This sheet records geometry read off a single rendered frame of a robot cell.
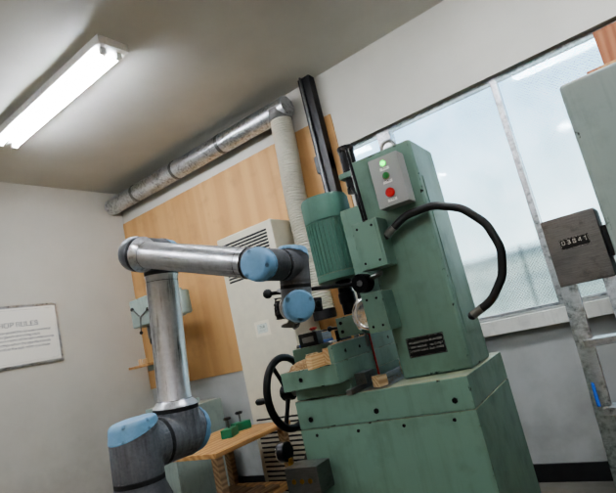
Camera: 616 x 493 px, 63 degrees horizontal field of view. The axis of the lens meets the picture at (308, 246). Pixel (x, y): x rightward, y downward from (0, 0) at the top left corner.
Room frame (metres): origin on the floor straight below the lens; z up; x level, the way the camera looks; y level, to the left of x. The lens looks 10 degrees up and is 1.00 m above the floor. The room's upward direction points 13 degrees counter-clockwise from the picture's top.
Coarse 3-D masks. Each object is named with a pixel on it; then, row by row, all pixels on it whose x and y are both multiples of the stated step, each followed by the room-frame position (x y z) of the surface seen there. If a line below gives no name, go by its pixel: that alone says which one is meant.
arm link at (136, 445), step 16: (144, 416) 1.61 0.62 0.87; (112, 432) 1.53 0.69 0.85; (128, 432) 1.52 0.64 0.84; (144, 432) 1.54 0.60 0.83; (160, 432) 1.60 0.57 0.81; (112, 448) 1.53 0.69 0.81; (128, 448) 1.52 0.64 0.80; (144, 448) 1.54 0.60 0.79; (160, 448) 1.58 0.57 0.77; (112, 464) 1.53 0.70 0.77; (128, 464) 1.52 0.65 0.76; (144, 464) 1.53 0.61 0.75; (160, 464) 1.58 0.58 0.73; (112, 480) 1.55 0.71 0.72; (128, 480) 1.52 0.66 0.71; (144, 480) 1.53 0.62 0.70
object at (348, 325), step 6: (336, 318) 1.80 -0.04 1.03; (342, 318) 1.78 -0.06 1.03; (348, 318) 1.77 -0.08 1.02; (336, 324) 1.80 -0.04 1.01; (342, 324) 1.78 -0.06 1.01; (348, 324) 1.77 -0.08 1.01; (354, 324) 1.76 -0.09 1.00; (342, 330) 1.78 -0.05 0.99; (348, 330) 1.78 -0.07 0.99; (354, 330) 1.76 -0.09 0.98; (360, 330) 1.75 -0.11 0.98; (342, 336) 1.79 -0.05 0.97; (354, 336) 1.80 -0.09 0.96
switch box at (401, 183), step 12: (384, 156) 1.49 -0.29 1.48; (396, 156) 1.47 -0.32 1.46; (372, 168) 1.51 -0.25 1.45; (396, 168) 1.47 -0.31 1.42; (384, 180) 1.50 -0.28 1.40; (396, 180) 1.48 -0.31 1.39; (408, 180) 1.50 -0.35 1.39; (384, 192) 1.50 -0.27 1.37; (396, 192) 1.48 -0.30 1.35; (408, 192) 1.47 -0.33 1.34; (384, 204) 1.51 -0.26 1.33; (396, 204) 1.50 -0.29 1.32
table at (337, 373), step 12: (384, 348) 1.87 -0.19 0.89; (396, 348) 1.96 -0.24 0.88; (348, 360) 1.63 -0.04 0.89; (360, 360) 1.69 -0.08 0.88; (372, 360) 1.76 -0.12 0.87; (384, 360) 1.85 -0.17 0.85; (288, 372) 1.65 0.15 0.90; (300, 372) 1.62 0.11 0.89; (312, 372) 1.60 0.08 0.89; (324, 372) 1.58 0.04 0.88; (336, 372) 1.55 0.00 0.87; (348, 372) 1.61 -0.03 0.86; (288, 384) 1.65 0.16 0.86; (300, 384) 1.62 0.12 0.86; (312, 384) 1.60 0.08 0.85; (324, 384) 1.58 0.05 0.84
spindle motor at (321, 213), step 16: (336, 192) 1.73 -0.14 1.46; (304, 208) 1.76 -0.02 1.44; (320, 208) 1.72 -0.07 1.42; (336, 208) 1.72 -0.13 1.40; (320, 224) 1.73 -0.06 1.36; (336, 224) 1.72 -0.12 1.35; (320, 240) 1.73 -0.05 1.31; (336, 240) 1.72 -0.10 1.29; (320, 256) 1.75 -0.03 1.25; (336, 256) 1.72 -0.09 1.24; (320, 272) 1.76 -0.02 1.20; (336, 272) 1.72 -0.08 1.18; (352, 272) 1.72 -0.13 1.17
